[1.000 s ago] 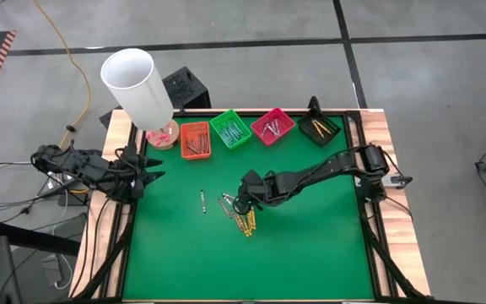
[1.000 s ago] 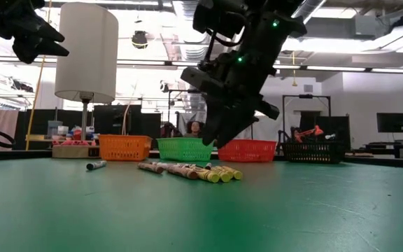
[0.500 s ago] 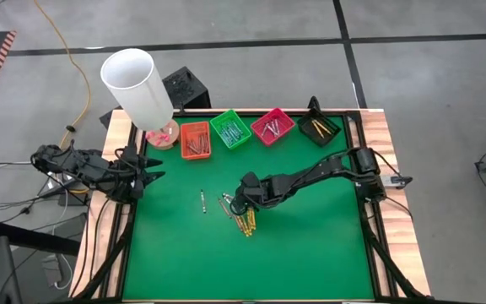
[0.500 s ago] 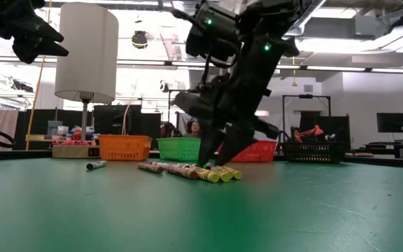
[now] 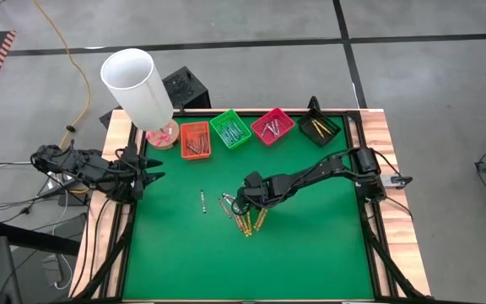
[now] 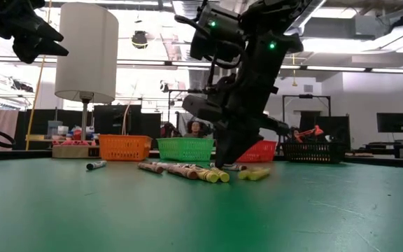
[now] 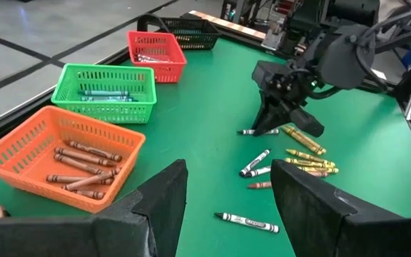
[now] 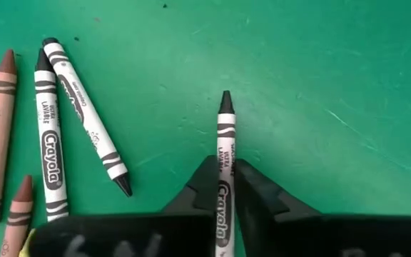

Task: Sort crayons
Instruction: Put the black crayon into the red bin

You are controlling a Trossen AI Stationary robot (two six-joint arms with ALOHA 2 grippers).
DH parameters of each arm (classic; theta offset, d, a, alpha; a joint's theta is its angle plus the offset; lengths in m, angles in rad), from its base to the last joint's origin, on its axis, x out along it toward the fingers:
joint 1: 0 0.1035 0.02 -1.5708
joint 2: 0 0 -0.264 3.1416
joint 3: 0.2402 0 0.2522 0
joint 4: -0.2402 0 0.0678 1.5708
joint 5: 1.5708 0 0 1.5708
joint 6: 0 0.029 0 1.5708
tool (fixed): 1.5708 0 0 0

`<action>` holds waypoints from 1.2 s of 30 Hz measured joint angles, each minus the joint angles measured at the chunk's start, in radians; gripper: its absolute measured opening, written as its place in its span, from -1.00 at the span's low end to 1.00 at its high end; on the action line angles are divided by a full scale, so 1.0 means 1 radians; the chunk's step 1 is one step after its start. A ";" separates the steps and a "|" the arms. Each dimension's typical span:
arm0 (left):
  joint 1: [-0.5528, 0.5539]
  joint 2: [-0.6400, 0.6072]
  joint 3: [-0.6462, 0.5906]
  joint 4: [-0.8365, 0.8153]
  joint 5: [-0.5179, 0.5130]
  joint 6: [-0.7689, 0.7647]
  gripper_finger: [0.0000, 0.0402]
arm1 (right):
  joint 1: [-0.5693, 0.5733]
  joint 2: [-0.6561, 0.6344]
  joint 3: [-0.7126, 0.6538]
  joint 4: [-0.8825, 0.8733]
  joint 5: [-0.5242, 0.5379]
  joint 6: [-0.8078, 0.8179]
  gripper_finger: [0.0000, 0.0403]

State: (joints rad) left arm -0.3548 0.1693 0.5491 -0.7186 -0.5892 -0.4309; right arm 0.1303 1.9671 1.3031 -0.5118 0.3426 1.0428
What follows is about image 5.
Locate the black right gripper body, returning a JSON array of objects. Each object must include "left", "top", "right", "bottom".
[{"left": 231, "top": 171, "right": 278, "bottom": 215}]

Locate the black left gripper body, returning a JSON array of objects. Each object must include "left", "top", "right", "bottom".
[{"left": 113, "top": 144, "right": 147, "bottom": 204}]

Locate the orange plastic basket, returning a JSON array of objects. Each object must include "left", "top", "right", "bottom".
[{"left": 180, "top": 121, "right": 213, "bottom": 161}]

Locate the green plastic basket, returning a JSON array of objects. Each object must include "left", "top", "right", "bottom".
[{"left": 208, "top": 108, "right": 254, "bottom": 150}]

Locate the white cylindrical lamp shade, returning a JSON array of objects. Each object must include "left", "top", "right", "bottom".
[{"left": 100, "top": 47, "right": 176, "bottom": 132}]

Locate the grey power strip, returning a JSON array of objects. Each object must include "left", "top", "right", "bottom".
[{"left": 35, "top": 175, "right": 78, "bottom": 199}]

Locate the green table mat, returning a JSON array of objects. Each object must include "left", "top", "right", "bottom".
[{"left": 121, "top": 114, "right": 377, "bottom": 303}]

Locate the red plastic basket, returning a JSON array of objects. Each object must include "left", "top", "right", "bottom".
[{"left": 251, "top": 106, "right": 298, "bottom": 148}]

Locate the black perforated box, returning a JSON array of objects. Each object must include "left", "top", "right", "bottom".
[{"left": 160, "top": 66, "right": 213, "bottom": 111}]

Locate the black plastic basket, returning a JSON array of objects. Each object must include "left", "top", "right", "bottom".
[{"left": 296, "top": 107, "right": 342, "bottom": 149}]

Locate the black floor beam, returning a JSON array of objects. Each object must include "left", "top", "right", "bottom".
[{"left": 0, "top": 219, "right": 82, "bottom": 257}]

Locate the white power adapter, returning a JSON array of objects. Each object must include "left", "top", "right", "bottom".
[{"left": 42, "top": 252, "right": 73, "bottom": 292}]

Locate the black corner bracket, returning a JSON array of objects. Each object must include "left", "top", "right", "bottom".
[{"left": 99, "top": 110, "right": 120, "bottom": 130}]

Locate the black metal table frame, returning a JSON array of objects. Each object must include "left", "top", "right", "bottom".
[{"left": 99, "top": 108, "right": 396, "bottom": 303}]

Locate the yellow cable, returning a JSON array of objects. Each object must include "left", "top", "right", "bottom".
[{"left": 30, "top": 0, "right": 92, "bottom": 152}]

